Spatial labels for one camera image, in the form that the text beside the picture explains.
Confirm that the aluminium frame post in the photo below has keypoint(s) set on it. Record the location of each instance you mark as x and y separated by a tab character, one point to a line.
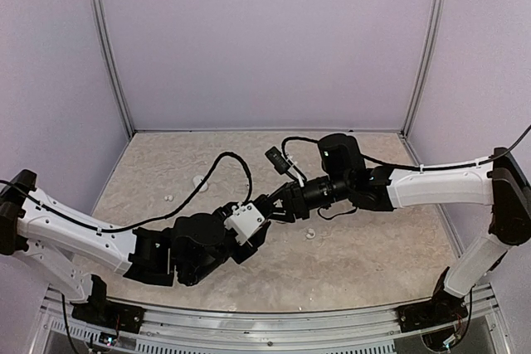
98	10
428	49

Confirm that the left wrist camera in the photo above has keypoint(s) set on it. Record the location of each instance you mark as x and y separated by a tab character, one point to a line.
245	220

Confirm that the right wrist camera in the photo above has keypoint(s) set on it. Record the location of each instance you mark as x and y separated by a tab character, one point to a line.
281	164

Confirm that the white earbud right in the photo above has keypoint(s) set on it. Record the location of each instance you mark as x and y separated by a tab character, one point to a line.
310	234

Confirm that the left aluminium frame post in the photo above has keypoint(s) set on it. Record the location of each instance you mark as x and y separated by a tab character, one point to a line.
98	10

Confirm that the front aluminium rail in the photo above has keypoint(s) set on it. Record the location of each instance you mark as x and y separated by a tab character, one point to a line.
179	330

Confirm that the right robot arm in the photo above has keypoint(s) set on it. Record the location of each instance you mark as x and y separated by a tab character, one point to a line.
495	181

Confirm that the right aluminium frame post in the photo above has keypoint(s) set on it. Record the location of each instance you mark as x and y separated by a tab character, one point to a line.
428	49

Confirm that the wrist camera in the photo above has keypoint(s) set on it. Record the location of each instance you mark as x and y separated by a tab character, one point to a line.
281	164
245	220

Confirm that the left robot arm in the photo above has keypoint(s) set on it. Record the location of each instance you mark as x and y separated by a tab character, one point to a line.
43	233

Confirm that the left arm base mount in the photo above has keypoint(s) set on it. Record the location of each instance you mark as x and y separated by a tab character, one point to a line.
100	311

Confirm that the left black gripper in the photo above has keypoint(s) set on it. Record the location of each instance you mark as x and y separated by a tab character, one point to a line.
254	244

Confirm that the white earbud charging case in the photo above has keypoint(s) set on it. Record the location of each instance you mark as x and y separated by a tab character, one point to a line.
200	183

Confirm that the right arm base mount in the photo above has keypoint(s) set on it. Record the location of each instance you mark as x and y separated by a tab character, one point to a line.
440	308

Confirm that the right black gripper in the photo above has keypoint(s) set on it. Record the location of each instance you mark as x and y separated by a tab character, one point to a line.
292	194

